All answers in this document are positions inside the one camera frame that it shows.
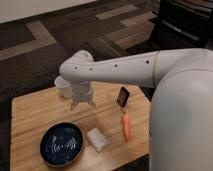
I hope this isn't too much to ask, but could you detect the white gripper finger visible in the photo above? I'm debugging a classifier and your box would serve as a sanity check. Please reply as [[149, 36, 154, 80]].
[[70, 101, 78, 110], [88, 100, 96, 108]]

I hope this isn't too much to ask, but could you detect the dark blue patterned bowl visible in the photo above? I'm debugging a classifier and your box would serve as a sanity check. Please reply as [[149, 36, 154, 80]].
[[40, 122, 84, 167]]

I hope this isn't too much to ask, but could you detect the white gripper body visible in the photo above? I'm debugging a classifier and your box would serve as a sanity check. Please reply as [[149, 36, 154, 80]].
[[71, 81, 93, 102]]

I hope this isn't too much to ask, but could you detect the black office chair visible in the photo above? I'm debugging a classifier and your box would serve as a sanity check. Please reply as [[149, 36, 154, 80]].
[[148, 0, 213, 50]]

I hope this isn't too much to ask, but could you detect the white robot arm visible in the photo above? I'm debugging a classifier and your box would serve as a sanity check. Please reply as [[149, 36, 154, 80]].
[[59, 48, 213, 171]]

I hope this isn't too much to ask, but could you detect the orange carrot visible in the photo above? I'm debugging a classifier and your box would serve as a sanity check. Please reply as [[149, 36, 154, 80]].
[[122, 114, 131, 141]]

